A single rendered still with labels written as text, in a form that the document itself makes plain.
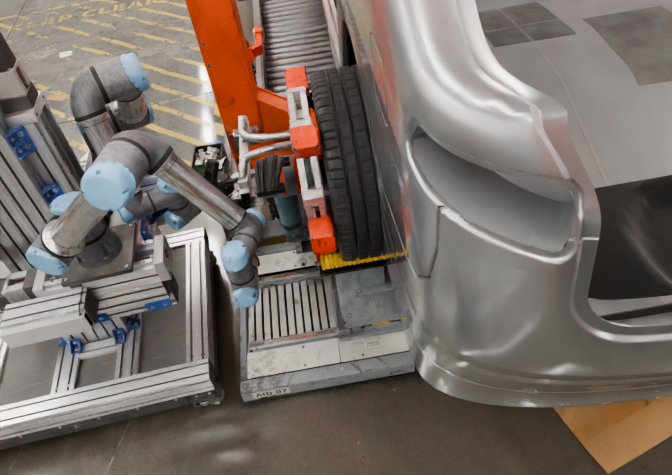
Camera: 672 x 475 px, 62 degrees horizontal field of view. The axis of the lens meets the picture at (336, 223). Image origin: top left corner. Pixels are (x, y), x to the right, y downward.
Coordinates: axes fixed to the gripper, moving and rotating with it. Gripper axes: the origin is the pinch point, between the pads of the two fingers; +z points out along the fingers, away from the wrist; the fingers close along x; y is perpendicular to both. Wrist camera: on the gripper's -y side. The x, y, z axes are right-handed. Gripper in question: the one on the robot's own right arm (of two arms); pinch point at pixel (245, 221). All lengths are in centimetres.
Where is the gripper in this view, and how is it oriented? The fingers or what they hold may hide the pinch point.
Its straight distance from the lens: 187.7
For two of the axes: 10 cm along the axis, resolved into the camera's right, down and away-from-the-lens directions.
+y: -1.2, -7.1, -7.0
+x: -9.8, 1.7, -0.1
